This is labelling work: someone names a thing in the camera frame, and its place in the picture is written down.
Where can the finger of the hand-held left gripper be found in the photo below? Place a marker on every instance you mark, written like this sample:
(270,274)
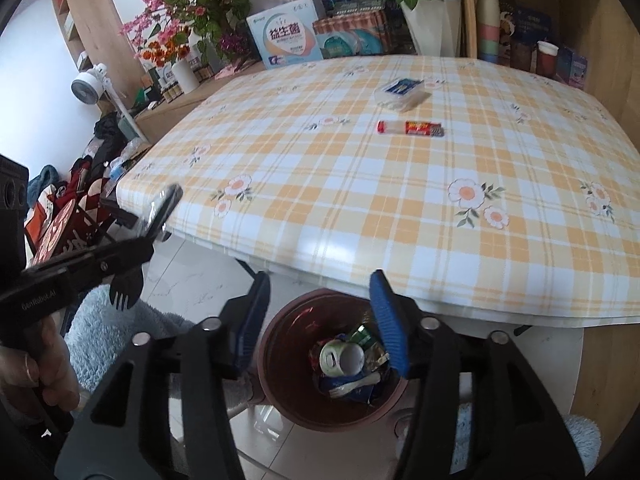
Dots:
(127,257)

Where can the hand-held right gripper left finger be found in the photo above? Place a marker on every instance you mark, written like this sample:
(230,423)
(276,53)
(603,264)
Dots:
(255,320)

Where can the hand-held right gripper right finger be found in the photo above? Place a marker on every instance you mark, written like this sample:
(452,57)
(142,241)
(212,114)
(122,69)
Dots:
(390,320)

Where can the green sachet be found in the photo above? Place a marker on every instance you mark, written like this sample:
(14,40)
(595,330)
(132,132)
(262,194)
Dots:
(364,336)

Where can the brown plastic bin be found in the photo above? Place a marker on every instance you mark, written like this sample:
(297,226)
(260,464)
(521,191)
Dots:
(290,350)

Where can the black plastic spork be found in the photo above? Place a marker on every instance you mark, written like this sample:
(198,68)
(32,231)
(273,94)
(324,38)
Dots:
(165,210)

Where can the blue coffee bag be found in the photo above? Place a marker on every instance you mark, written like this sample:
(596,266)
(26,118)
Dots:
(332,382)

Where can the person's left hand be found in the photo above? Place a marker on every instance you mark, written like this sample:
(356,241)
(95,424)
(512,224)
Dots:
(45,375)

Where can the light blue fluffy rug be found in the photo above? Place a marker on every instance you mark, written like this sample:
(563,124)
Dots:
(100,330)

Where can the pile of clothing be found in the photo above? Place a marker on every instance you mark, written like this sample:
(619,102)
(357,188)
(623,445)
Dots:
(85,185)

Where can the yellow plaid tablecloth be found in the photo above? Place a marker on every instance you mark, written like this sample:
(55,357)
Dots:
(400,200)

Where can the wooden sideboard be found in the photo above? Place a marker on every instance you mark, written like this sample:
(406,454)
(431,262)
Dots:
(165,115)

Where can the row of small brown bottles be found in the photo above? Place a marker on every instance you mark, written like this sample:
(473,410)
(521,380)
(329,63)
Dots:
(172,87)

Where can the white desk fan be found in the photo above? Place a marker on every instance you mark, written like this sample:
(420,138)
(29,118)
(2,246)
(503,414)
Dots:
(87,82)

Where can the white ribbed vase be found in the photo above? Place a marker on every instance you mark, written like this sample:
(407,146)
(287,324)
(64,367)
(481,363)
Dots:
(185,77)

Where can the red sachet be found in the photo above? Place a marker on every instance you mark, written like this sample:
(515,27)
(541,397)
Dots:
(410,129)

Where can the orange artificial flowers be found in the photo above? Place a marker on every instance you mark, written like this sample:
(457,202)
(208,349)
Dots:
(165,52)

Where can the pink cloth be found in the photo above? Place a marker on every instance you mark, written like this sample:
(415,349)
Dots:
(237,70)

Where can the clear cotton swab box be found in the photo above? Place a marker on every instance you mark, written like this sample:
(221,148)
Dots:
(402,93)

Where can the purple artificial flowers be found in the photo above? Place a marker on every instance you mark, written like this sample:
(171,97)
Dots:
(234,45)

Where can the small clear wrapper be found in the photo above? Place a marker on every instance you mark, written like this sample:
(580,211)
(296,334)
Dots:
(435,83)

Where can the pink blossom flower arrangement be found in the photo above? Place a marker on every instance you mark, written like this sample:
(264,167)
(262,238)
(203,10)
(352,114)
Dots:
(200,0)

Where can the white blue supplement box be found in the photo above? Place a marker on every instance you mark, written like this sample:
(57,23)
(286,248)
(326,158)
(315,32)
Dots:
(287,35)

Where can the peach teal patterned box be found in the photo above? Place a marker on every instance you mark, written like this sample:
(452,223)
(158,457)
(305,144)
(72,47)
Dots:
(357,37)

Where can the white angular vase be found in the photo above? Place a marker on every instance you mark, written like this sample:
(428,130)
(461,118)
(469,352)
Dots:
(430,25)

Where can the brown cup with white lid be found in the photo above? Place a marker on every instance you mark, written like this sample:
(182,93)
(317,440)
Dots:
(546,60)

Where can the stack of pastel cups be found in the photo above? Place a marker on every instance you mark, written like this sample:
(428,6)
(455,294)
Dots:
(487,25)

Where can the small purple box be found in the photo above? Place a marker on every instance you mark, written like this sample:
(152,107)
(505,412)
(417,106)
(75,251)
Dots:
(572,67)

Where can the black box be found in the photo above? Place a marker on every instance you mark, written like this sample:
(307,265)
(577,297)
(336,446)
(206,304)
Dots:
(357,9)

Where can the blue printed box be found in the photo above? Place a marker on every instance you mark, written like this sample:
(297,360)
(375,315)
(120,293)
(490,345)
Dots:
(530,20)

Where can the wooden shelf unit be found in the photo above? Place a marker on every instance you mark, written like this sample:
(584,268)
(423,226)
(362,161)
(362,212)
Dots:
(595,5)

